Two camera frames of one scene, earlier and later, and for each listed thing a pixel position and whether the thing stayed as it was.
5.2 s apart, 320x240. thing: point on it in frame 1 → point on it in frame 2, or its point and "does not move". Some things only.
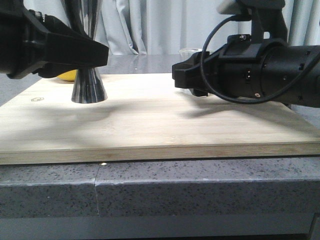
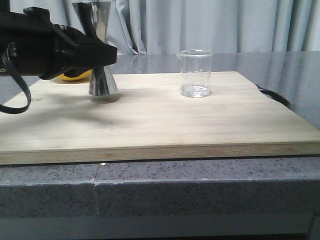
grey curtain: [165, 27] does not move
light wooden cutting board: [145, 118] does not move
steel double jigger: [83, 15] → [95, 16]
